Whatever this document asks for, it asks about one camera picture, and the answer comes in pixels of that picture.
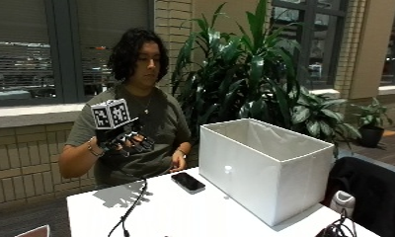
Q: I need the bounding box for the variegated leafy plant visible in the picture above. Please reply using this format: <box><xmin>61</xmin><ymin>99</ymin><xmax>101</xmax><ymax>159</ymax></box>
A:
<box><xmin>288</xmin><ymin>86</ymin><xmax>362</xmax><ymax>158</ymax></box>

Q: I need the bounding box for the black plant pot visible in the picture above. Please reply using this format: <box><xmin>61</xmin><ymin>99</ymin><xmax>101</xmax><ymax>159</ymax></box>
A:
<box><xmin>358</xmin><ymin>125</ymin><xmax>385</xmax><ymax>149</ymax></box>

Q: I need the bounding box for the white fabric storage box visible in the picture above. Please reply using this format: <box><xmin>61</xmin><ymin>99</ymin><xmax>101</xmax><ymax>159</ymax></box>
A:
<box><xmin>197</xmin><ymin>118</ymin><xmax>336</xmax><ymax>228</ymax></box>

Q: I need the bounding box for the black smartphone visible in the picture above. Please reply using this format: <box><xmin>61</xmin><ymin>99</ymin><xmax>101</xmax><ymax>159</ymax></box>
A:
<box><xmin>169</xmin><ymin>172</ymin><xmax>206</xmax><ymax>195</ymax></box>

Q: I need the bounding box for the dark framed window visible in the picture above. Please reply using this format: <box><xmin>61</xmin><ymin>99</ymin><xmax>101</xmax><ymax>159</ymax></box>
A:
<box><xmin>0</xmin><ymin>0</ymin><xmax>154</xmax><ymax>109</ymax></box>

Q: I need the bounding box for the the person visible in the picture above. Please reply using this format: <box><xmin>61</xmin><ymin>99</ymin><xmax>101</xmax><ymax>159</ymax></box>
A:
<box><xmin>57</xmin><ymin>27</ymin><xmax>193</xmax><ymax>190</ymax></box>

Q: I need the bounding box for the black jacket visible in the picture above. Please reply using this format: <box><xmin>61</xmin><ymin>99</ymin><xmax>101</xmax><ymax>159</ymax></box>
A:
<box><xmin>322</xmin><ymin>156</ymin><xmax>395</xmax><ymax>237</ymax></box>

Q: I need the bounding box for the small green potted plant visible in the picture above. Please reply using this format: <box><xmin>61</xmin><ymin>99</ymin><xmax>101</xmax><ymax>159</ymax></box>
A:
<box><xmin>350</xmin><ymin>96</ymin><xmax>395</xmax><ymax>130</ymax></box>

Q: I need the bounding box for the dark framed glass door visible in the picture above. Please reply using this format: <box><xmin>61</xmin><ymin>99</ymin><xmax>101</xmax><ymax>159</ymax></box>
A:
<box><xmin>269</xmin><ymin>0</ymin><xmax>349</xmax><ymax>91</ymax></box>

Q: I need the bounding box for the white round device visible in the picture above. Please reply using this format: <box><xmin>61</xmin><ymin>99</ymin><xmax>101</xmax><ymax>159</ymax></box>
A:
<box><xmin>329</xmin><ymin>190</ymin><xmax>356</xmax><ymax>219</ymax></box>

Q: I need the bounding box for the tall green leafy plant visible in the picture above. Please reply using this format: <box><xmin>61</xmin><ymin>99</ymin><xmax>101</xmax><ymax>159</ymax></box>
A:
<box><xmin>169</xmin><ymin>0</ymin><xmax>305</xmax><ymax>146</ymax></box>

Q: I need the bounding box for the grey stone window sill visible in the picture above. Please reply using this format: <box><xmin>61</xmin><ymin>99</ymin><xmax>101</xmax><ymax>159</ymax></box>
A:
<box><xmin>0</xmin><ymin>102</ymin><xmax>86</xmax><ymax>130</ymax></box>

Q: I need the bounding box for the red white flat object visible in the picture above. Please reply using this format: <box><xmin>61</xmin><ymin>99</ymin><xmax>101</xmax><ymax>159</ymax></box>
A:
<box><xmin>13</xmin><ymin>224</ymin><xmax>50</xmax><ymax>237</ymax></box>

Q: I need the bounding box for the thin pendant necklace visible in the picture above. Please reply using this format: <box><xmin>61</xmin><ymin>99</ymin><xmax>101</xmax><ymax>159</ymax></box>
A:
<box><xmin>125</xmin><ymin>88</ymin><xmax>156</xmax><ymax>116</ymax></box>

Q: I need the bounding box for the beaded wrist bracelet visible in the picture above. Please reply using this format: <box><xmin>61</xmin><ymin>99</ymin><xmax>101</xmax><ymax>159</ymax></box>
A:
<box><xmin>85</xmin><ymin>137</ymin><xmax>106</xmax><ymax>158</ymax></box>

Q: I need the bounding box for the black glove cable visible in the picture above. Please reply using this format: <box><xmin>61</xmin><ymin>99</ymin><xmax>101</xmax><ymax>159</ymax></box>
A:
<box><xmin>106</xmin><ymin>177</ymin><xmax>148</xmax><ymax>237</ymax></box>

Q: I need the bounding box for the grey blue chair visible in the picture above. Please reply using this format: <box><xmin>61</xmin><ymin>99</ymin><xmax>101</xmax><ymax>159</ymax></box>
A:
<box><xmin>337</xmin><ymin>149</ymin><xmax>395</xmax><ymax>180</ymax></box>

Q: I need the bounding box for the white marker cube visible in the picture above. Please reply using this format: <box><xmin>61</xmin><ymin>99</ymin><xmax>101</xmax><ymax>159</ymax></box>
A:
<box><xmin>89</xmin><ymin>98</ymin><xmax>133</xmax><ymax>130</ymax></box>

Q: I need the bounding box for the black cable bundle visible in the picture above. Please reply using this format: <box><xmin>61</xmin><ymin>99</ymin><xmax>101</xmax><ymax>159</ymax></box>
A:
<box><xmin>314</xmin><ymin>208</ymin><xmax>358</xmax><ymax>237</ymax></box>

